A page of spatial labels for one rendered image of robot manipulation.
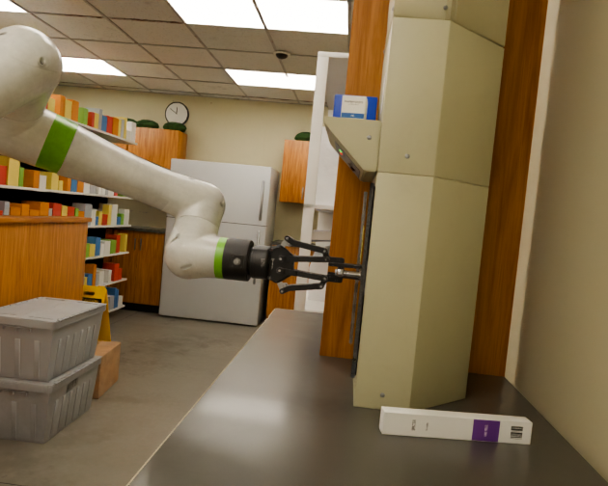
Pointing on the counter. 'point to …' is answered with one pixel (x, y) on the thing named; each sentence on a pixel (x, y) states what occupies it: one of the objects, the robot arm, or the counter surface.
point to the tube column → (484, 22)
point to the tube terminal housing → (428, 214)
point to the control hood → (357, 142)
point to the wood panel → (340, 240)
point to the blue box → (367, 108)
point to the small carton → (354, 107)
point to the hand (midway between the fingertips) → (344, 270)
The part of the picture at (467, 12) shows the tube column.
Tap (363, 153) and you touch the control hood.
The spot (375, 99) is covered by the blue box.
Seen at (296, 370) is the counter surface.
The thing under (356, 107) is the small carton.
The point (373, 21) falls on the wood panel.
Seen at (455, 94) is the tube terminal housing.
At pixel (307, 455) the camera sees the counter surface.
